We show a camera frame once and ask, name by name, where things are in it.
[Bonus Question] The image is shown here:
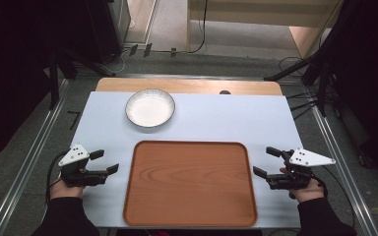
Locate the white floor cable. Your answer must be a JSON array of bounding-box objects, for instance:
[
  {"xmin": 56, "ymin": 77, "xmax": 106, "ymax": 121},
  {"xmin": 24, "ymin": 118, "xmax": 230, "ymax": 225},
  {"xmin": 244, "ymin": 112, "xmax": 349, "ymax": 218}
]
[{"xmin": 109, "ymin": 48, "xmax": 128, "ymax": 76}]

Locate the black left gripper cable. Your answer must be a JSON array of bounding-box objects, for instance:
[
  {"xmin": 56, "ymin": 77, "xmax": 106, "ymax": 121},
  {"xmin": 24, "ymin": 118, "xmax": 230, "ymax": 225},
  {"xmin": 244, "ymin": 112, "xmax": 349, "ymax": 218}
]
[{"xmin": 44, "ymin": 150, "xmax": 69, "ymax": 205}]

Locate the light wooden furniture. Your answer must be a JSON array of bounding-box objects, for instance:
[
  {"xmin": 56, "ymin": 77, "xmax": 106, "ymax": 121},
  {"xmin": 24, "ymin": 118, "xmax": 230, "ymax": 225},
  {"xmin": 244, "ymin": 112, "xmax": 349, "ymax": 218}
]
[{"xmin": 186, "ymin": 0, "xmax": 344, "ymax": 59}]

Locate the person's right hand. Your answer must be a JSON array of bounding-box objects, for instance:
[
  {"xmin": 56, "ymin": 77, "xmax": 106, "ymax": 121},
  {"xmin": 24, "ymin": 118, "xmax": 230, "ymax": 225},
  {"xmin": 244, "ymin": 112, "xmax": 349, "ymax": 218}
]
[{"xmin": 287, "ymin": 178, "xmax": 326, "ymax": 204}]

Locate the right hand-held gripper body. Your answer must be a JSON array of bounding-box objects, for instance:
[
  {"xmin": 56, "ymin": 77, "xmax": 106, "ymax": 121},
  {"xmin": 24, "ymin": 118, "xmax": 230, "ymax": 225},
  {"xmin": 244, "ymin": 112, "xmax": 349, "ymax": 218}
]
[{"xmin": 266, "ymin": 147, "xmax": 337, "ymax": 191}]

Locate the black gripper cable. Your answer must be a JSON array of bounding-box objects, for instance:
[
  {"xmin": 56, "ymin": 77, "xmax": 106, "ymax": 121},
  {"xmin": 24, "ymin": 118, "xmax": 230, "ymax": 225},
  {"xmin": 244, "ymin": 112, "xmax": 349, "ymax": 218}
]
[
  {"xmin": 44, "ymin": 150, "xmax": 69, "ymax": 205},
  {"xmin": 310, "ymin": 164, "xmax": 357, "ymax": 228}
]

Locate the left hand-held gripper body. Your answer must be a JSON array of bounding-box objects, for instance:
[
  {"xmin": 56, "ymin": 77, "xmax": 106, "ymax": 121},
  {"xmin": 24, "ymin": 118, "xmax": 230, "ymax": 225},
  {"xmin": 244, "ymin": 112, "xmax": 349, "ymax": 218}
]
[{"xmin": 58, "ymin": 143, "xmax": 109, "ymax": 188}]

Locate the black cabinet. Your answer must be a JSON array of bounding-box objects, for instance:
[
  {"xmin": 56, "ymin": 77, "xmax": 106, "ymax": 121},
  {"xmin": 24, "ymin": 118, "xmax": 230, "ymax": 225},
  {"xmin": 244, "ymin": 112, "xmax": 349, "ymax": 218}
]
[{"xmin": 87, "ymin": 0, "xmax": 133, "ymax": 64}]

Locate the white bowl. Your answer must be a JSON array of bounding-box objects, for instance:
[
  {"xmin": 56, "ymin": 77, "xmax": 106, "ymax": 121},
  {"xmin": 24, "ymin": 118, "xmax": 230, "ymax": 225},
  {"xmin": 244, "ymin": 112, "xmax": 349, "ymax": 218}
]
[{"xmin": 124, "ymin": 88, "xmax": 176, "ymax": 129}]

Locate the aluminium floor rail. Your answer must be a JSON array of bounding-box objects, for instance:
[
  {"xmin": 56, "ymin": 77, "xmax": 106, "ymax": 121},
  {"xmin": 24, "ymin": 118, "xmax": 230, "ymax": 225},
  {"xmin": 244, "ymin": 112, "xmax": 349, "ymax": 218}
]
[
  {"xmin": 304, "ymin": 88, "xmax": 378, "ymax": 236},
  {"xmin": 112, "ymin": 73, "xmax": 268, "ymax": 82},
  {"xmin": 0, "ymin": 78, "xmax": 71, "ymax": 236}
]

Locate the white table cover sheet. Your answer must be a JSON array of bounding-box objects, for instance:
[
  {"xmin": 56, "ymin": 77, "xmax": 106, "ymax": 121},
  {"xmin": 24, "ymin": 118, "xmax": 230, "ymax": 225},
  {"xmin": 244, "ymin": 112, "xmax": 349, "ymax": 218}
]
[{"xmin": 67, "ymin": 90, "xmax": 305, "ymax": 230}]

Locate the black metal stand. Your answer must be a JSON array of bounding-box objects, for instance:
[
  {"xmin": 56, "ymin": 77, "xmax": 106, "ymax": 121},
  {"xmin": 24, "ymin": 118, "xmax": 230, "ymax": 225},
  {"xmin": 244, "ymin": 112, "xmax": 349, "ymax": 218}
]
[
  {"xmin": 46, "ymin": 48, "xmax": 113, "ymax": 111},
  {"xmin": 263, "ymin": 38, "xmax": 341, "ymax": 118}
]

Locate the black floor cable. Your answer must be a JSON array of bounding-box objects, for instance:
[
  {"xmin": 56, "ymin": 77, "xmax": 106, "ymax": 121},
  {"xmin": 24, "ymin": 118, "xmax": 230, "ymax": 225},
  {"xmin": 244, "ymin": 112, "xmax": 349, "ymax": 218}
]
[{"xmin": 169, "ymin": 0, "xmax": 210, "ymax": 55}]

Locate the brown wooden tray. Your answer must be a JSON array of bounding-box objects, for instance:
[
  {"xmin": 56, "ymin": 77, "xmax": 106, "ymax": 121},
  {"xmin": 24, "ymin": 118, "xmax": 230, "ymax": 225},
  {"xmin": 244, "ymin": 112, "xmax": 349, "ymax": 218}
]
[{"xmin": 122, "ymin": 140, "xmax": 259, "ymax": 228}]

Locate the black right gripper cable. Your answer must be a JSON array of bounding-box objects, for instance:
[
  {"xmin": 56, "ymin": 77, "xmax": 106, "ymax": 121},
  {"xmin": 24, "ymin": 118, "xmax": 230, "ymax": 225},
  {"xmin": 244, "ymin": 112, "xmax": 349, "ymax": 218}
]
[{"xmin": 310, "ymin": 164, "xmax": 357, "ymax": 228}]

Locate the person's left hand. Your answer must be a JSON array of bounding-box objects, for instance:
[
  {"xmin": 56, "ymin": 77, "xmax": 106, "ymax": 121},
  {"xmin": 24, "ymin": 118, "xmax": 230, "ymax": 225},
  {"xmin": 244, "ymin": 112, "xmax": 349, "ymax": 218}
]
[{"xmin": 49, "ymin": 178, "xmax": 85, "ymax": 201}]

